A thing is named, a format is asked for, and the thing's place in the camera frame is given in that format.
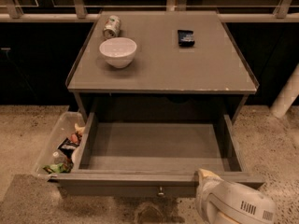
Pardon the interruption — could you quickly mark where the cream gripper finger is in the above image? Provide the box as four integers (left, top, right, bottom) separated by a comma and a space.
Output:
198, 169, 221, 182

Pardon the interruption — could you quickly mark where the clear plastic bin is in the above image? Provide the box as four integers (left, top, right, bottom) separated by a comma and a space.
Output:
32, 112, 85, 180

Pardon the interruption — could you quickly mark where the grey top drawer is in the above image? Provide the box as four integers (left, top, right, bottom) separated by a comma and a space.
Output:
53, 113, 264, 198

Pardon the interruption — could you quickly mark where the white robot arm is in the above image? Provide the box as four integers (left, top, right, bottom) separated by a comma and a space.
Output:
195, 169, 276, 224

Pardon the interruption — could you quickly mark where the white pole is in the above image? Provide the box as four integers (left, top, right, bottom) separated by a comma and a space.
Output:
270, 64, 299, 119

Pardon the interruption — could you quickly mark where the green snack bag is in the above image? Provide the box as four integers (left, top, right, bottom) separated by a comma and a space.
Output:
43, 163, 72, 174

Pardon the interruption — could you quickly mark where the dark blue snack packet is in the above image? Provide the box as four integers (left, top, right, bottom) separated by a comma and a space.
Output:
178, 30, 195, 47

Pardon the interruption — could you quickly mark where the grey drawer cabinet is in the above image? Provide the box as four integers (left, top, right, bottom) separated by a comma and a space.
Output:
64, 10, 260, 133

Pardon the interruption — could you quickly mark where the crushed soda can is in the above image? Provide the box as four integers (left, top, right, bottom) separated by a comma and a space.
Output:
103, 15, 121, 39

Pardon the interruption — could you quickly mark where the white ceramic bowl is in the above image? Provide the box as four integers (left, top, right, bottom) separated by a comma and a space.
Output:
99, 37, 137, 68

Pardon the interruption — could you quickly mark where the black snack packet in bin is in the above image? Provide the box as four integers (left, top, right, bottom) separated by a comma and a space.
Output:
58, 138, 78, 155

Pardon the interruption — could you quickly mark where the white metal railing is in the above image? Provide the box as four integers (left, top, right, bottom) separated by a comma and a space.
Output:
0, 0, 299, 22

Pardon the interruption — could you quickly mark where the clear plastic bottle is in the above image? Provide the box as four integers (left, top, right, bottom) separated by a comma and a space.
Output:
52, 150, 66, 164

